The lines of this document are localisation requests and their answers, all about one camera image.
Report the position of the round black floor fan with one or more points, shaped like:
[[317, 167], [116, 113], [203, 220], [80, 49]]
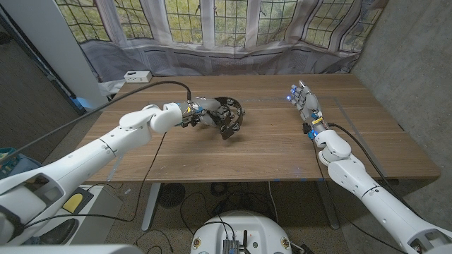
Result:
[[171, 194]]

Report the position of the white power strip box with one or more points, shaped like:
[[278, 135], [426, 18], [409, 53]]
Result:
[[137, 77]]

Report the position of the teal plastic basket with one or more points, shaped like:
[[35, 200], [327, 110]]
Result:
[[6, 158]]

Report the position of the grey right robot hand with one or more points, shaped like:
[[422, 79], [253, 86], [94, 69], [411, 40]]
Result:
[[310, 102]]

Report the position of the white pedal platform box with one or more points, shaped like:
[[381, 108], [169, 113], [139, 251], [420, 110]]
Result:
[[102, 211]]

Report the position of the white table leg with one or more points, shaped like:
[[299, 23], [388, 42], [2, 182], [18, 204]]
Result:
[[152, 204]]

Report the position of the blue padded seat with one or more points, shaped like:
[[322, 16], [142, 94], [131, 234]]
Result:
[[24, 166]]

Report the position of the black leather shoe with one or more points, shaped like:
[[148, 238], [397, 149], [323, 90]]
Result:
[[61, 232]]

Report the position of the white robot torso base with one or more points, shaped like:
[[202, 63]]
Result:
[[247, 225]]

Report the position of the yellow black foot pedal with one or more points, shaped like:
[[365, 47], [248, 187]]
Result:
[[74, 204]]

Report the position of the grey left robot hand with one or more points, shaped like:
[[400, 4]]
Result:
[[210, 106]]

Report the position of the grey table leg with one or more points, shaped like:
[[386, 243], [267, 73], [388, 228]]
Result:
[[328, 208]]

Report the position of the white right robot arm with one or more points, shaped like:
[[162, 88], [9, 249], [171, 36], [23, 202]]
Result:
[[374, 197]]

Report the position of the black half-moon tambourine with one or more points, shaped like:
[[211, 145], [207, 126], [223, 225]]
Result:
[[229, 132]]

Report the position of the small silver computer box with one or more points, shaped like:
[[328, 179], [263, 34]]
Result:
[[230, 247]]

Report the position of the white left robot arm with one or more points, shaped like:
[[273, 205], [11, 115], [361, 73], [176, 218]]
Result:
[[88, 155]]

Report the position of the printed window backdrop cloth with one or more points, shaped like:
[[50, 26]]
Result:
[[229, 35]]

